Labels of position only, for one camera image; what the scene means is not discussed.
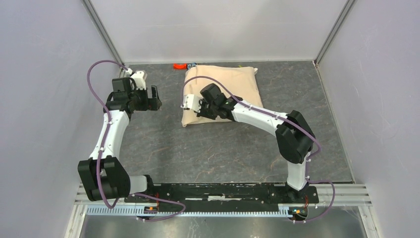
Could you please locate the beige cloth wrap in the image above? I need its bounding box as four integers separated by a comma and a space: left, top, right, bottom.
181, 65, 263, 127

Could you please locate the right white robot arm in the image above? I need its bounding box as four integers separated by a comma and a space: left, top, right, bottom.
183, 83, 315, 202

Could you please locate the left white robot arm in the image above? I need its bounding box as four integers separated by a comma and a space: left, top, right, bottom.
77, 71, 161, 202

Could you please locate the orange red tape roll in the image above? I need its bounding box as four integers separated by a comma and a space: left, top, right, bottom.
172, 63, 187, 70

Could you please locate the small black blue toy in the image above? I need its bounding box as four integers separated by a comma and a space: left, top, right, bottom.
187, 62, 197, 70

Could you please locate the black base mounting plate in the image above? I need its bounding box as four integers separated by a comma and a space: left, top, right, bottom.
145, 182, 319, 212

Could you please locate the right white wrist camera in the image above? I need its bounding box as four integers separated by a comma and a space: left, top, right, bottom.
180, 94, 202, 112

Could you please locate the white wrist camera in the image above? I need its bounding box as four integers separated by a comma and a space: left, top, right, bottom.
180, 94, 202, 112
130, 70, 147, 90

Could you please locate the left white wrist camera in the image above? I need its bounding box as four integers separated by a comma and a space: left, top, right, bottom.
130, 70, 147, 90

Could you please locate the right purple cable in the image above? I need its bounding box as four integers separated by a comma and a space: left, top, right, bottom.
182, 75, 336, 224

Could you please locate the left aluminium corner post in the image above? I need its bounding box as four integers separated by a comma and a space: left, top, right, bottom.
81, 0, 124, 64

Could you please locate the aluminium corner post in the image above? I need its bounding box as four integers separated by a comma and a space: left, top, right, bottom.
81, 0, 124, 64
313, 0, 357, 68

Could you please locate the white slotted cable duct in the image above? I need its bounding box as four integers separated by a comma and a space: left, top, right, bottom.
86, 205, 307, 218

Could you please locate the right aluminium corner post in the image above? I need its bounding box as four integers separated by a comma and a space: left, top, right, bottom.
313, 0, 357, 68

